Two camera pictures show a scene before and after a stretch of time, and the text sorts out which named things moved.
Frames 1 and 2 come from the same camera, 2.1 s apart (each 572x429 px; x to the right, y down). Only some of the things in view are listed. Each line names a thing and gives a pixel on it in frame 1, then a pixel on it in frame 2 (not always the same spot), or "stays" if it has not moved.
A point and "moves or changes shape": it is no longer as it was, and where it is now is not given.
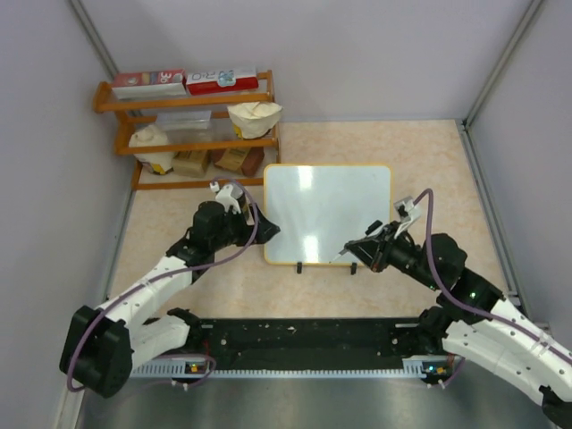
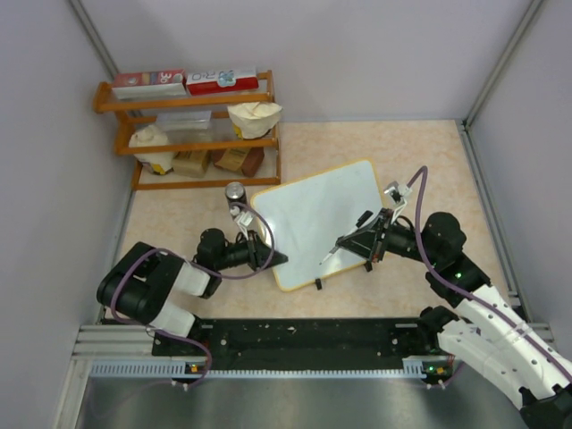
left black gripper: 248,231 to 260,256
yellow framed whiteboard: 319,208 moves or changes shape
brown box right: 256,157 stays
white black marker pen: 375,225 moves or changes shape
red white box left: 150,84 stays
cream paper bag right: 255,120 stays
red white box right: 203,81 stays
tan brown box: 190,164 stays
